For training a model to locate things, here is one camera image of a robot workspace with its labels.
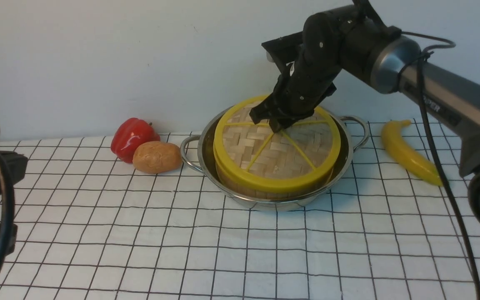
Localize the yellow banana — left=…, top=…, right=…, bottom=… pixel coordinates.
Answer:
left=380, top=120, right=443, bottom=187

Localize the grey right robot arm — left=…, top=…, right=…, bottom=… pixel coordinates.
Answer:
left=250, top=0, right=480, bottom=222

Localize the red bell pepper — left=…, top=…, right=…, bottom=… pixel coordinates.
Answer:
left=110, top=117, right=161, bottom=164

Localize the stainless steel two-handled pot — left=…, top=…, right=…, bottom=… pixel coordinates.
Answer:
left=180, top=110, right=372, bottom=212

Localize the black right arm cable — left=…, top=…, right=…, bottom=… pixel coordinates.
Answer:
left=398, top=31, right=480, bottom=300

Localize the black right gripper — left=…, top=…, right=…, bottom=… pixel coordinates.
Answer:
left=249, top=12, right=351, bottom=133

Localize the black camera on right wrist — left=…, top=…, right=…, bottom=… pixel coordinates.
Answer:
left=261, top=32, right=303, bottom=73

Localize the brown potato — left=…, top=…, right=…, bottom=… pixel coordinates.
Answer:
left=132, top=141, right=183, bottom=174

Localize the woven bamboo steamer lid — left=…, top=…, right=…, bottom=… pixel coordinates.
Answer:
left=213, top=95, right=342, bottom=199

